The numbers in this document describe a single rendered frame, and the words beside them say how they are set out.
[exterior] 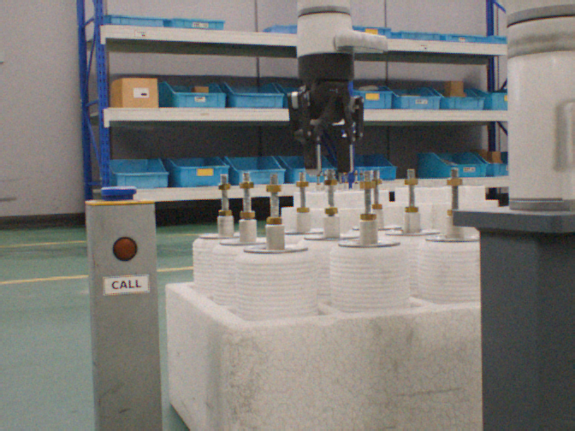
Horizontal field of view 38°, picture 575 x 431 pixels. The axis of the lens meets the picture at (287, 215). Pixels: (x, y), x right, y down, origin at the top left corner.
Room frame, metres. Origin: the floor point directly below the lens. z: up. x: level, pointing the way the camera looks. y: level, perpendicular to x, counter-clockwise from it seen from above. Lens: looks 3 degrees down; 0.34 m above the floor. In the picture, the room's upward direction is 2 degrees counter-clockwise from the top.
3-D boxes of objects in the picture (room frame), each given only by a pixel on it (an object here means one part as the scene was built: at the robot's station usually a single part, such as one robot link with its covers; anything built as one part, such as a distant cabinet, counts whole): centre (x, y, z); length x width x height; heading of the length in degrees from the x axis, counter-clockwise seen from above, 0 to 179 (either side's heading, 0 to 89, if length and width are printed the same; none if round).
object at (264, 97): (6.07, 0.26, 0.90); 0.50 x 0.38 x 0.21; 24
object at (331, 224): (1.11, -0.06, 0.26); 0.02 x 0.02 x 0.03
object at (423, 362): (1.11, -0.06, 0.09); 0.39 x 0.39 x 0.18; 18
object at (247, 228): (1.07, 0.05, 0.26); 0.02 x 0.02 x 0.03
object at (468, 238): (1.03, -0.21, 0.25); 0.08 x 0.08 x 0.01
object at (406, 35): (6.66, -0.97, 1.38); 0.50 x 0.38 x 0.11; 25
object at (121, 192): (0.94, 0.19, 0.32); 0.04 x 0.04 x 0.02
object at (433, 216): (3.99, -0.73, 0.09); 0.39 x 0.39 x 0.18; 28
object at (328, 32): (1.09, -0.07, 0.52); 0.11 x 0.09 x 0.06; 49
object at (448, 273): (1.03, -0.21, 0.16); 0.10 x 0.10 x 0.18
